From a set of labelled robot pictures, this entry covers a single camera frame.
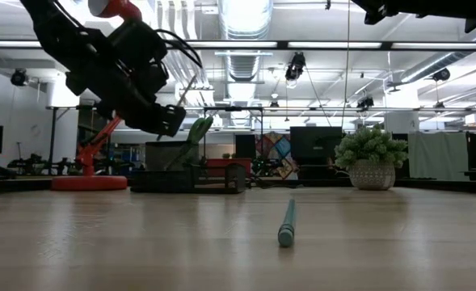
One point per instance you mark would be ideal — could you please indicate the black mesh desk organizer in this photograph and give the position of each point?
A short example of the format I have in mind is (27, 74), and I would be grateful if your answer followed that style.
(169, 155)

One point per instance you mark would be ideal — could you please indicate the green pencil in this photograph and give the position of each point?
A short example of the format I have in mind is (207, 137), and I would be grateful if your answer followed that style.
(287, 230)

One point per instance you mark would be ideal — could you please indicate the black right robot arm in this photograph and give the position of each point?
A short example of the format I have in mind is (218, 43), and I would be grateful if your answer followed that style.
(435, 8)

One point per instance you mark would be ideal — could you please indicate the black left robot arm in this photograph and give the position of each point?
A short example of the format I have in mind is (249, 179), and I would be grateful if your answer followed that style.
(80, 48)

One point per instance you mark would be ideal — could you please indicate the black ceiling spotlight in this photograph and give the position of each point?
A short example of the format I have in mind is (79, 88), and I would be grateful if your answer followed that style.
(441, 74)
(19, 77)

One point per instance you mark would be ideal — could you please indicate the red desk lamp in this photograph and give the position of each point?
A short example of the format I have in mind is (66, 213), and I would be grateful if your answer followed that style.
(88, 182)

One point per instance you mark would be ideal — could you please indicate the red box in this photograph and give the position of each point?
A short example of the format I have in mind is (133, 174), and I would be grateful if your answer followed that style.
(229, 165)

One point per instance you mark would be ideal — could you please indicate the black speaker box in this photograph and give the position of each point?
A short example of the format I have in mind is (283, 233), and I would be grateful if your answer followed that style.
(245, 146)

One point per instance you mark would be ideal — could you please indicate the potted artificial green plant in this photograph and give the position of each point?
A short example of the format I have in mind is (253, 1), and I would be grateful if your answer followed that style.
(371, 149)

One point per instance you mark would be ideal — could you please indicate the colourful patchwork quilt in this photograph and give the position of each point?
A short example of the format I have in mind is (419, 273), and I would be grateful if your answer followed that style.
(280, 151)

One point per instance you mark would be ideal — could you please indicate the large black monitor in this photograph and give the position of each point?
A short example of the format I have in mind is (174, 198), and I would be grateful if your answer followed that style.
(316, 145)

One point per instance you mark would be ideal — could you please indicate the grey partition curtain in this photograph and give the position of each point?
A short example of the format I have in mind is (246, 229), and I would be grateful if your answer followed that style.
(437, 155)

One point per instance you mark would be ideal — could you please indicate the black overhead camera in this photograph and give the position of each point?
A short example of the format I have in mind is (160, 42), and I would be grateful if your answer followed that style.
(296, 66)

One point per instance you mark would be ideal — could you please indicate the silver ventilation duct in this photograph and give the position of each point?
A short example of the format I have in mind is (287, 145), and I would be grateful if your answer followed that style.
(243, 16)

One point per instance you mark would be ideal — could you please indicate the black aluminium table frame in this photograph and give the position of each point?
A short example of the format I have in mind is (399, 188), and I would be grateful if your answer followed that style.
(443, 186)

